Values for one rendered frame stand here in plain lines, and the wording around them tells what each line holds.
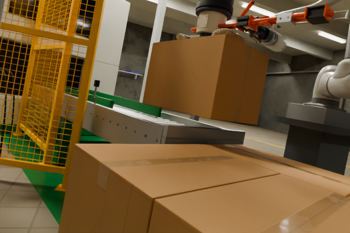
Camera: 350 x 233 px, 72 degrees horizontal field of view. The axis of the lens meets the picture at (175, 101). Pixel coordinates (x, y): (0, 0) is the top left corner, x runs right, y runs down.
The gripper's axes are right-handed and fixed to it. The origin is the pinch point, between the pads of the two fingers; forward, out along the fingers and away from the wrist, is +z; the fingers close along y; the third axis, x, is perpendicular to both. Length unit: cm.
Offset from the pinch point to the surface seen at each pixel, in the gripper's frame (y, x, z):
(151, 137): 67, 19, 36
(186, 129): 61, 8, 24
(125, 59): -96, 983, -511
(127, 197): 70, -31, 81
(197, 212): 66, -47, 76
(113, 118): 65, 56, 36
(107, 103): 60, 87, 26
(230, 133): 61, 8, -16
